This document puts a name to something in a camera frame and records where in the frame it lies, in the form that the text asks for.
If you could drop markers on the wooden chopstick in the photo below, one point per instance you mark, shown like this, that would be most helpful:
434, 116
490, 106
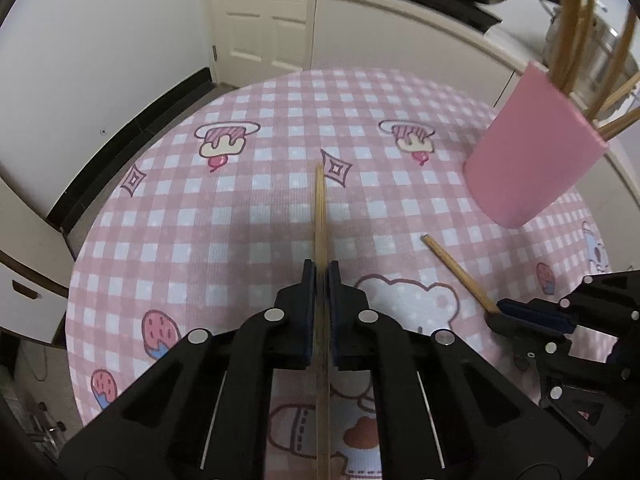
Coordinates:
457, 272
321, 220

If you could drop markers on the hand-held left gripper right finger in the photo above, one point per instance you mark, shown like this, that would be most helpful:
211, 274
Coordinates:
345, 320

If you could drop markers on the white panel door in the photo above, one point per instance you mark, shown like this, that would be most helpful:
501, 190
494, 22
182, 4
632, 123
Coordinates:
260, 20

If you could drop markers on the stainless steel steamer pot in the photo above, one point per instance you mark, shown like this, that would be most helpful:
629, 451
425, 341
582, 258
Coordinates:
607, 40

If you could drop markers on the pink cup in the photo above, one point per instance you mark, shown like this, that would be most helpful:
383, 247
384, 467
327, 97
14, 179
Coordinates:
530, 160

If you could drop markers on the black induction cooker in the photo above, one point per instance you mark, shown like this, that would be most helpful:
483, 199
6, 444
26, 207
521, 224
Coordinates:
440, 7

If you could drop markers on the white and wood side cabinet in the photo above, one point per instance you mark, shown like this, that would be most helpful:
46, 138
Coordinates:
30, 270

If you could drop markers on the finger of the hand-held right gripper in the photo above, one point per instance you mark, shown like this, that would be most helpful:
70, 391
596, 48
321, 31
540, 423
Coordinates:
535, 312
505, 327

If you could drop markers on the white counter cabinet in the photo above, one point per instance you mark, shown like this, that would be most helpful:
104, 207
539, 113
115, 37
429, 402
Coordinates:
390, 30

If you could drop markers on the bunch of wooden chopsticks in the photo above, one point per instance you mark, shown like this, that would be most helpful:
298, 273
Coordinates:
572, 35

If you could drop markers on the pink checked tablecloth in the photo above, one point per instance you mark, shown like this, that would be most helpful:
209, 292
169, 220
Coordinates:
200, 235

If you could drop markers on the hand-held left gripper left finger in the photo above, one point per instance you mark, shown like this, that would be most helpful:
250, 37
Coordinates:
300, 320

